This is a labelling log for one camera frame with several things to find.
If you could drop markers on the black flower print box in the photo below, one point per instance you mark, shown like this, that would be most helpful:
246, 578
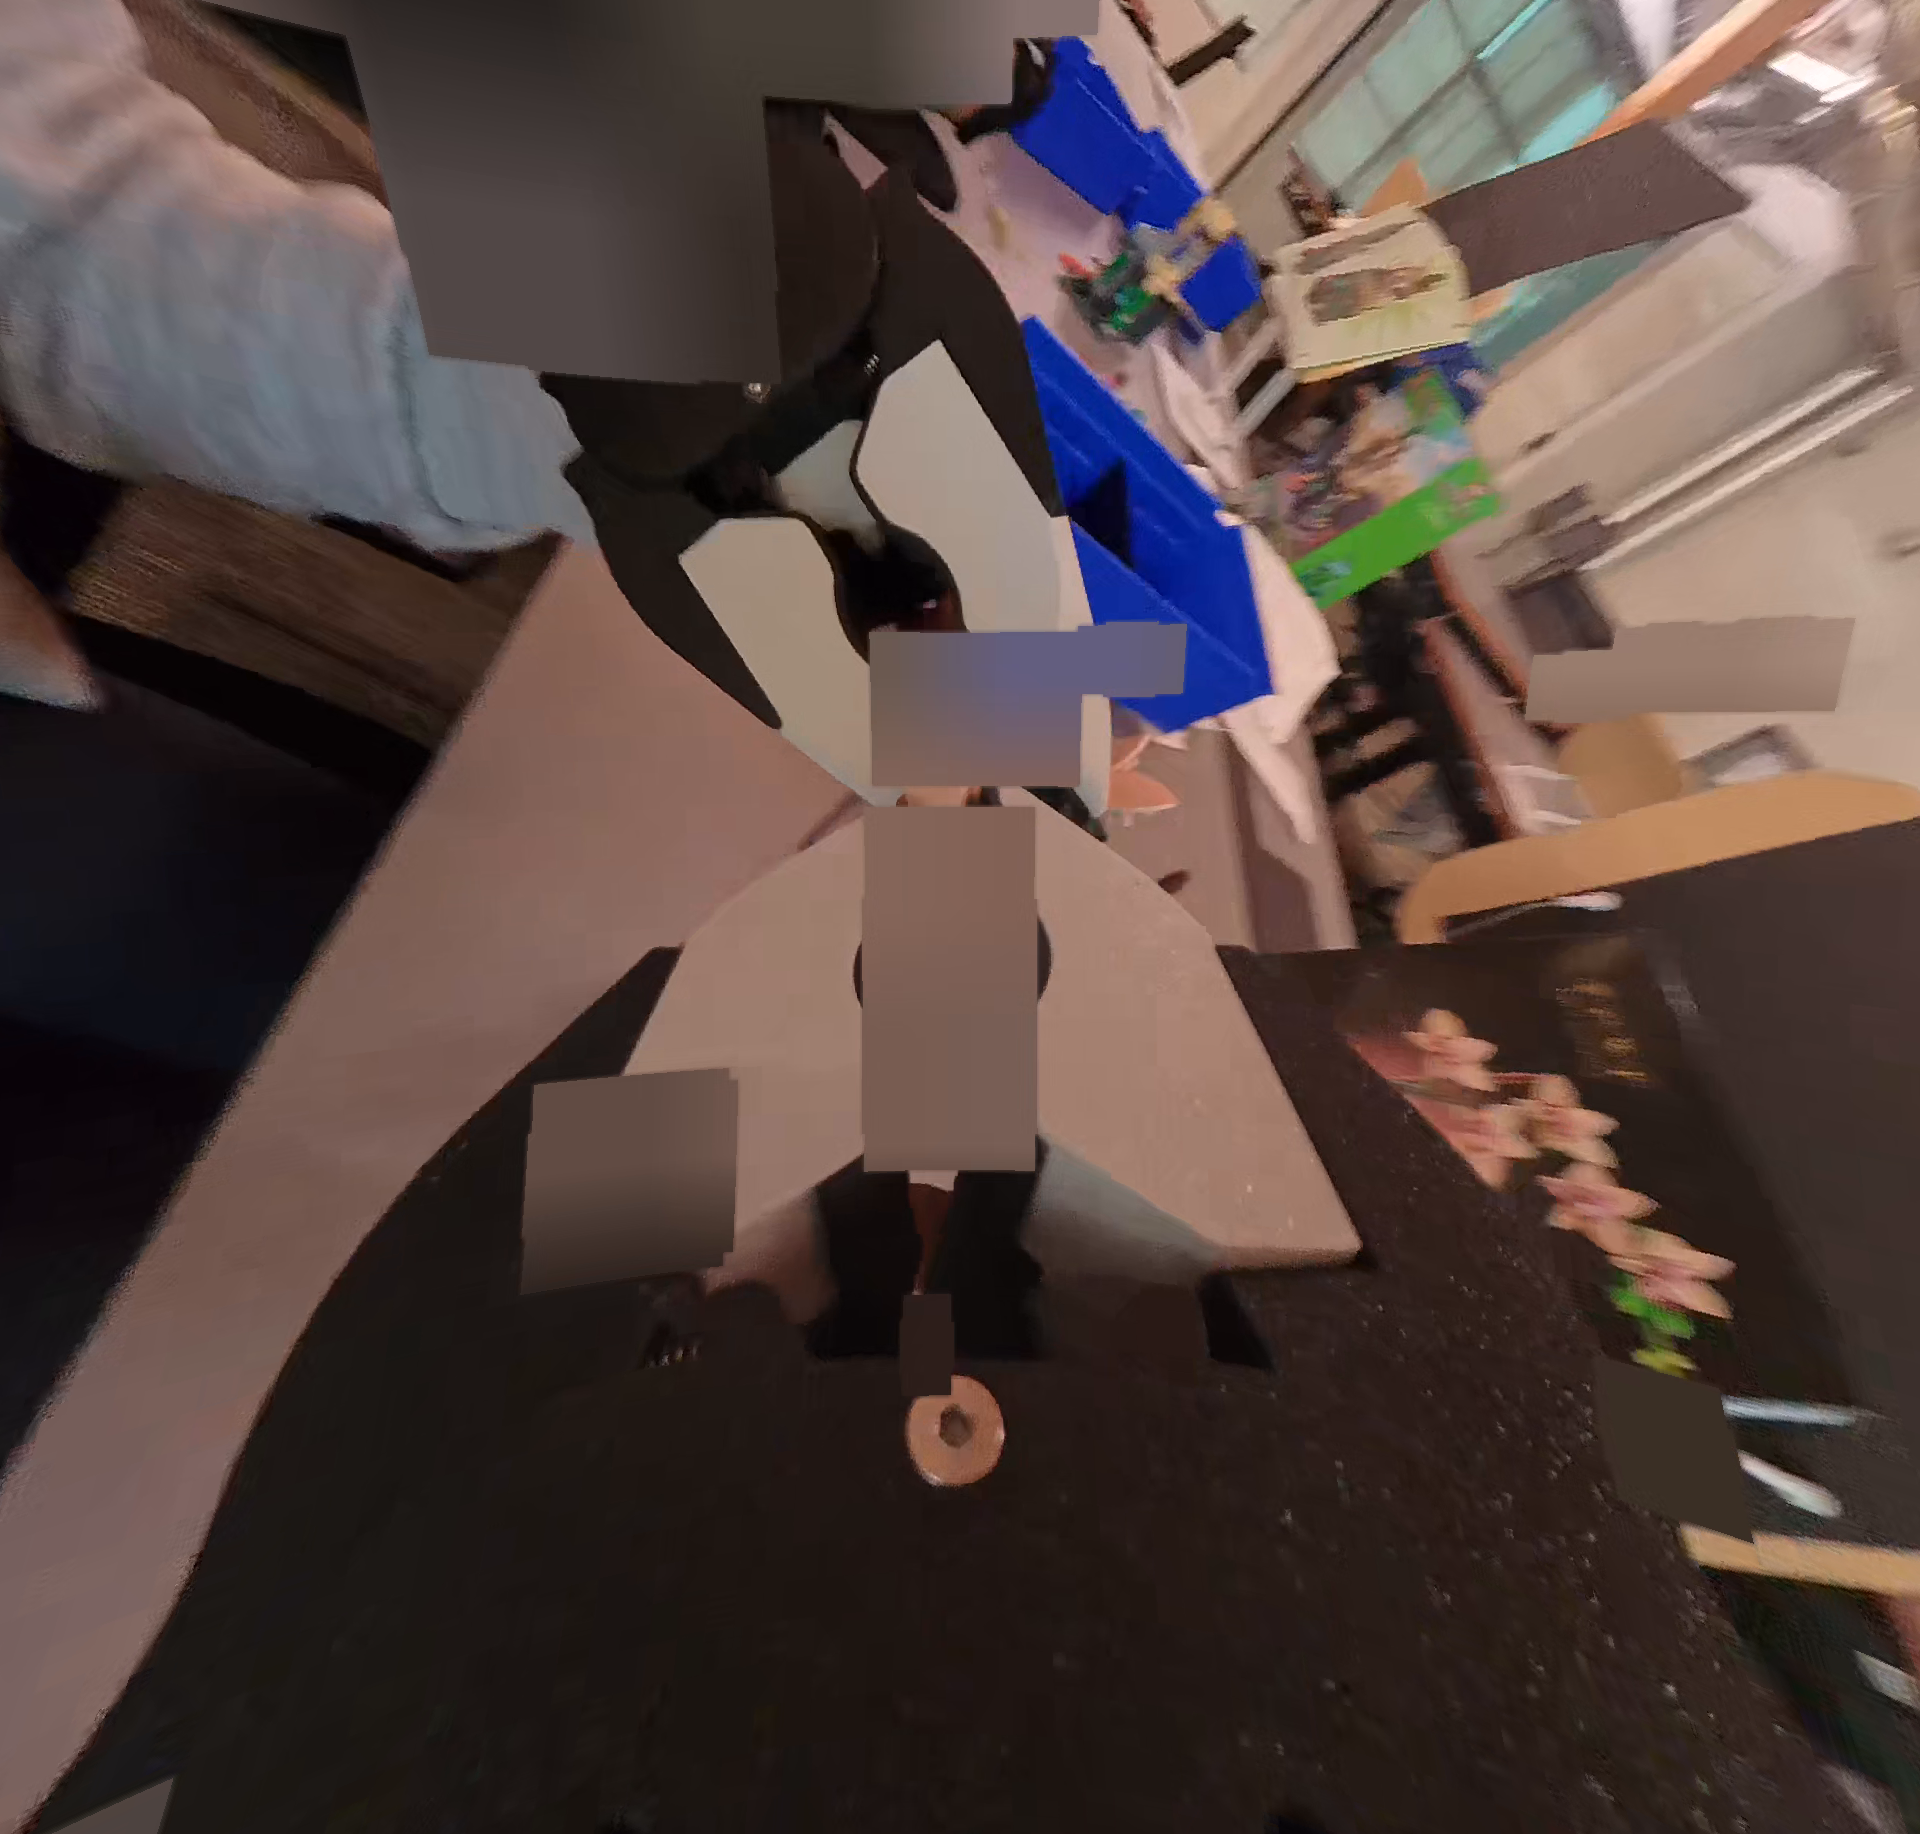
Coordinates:
1501, 1098

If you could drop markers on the illustrated booklet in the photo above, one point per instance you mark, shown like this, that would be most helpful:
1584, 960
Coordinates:
1371, 291

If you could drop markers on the dark flat panel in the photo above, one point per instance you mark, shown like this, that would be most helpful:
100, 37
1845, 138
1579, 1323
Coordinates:
1594, 205

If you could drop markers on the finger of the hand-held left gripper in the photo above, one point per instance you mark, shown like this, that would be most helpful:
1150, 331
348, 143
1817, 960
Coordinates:
959, 510
780, 622

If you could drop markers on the person's dark trouser leg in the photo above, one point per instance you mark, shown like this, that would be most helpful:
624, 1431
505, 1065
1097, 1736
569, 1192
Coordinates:
152, 962

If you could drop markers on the colourful brick model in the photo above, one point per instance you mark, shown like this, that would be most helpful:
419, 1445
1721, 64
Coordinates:
1129, 281

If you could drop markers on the green toy box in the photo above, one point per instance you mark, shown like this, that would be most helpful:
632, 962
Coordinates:
1395, 510

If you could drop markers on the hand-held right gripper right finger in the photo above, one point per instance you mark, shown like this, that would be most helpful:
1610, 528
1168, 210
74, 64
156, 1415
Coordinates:
1174, 1085

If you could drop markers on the person's left forearm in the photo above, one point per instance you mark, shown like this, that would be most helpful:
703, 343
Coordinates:
197, 291

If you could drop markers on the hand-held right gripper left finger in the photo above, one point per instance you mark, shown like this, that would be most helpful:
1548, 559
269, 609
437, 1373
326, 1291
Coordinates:
780, 1021

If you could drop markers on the blue plastic bin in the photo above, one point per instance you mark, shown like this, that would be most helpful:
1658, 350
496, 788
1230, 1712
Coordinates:
1174, 622
1222, 288
1104, 125

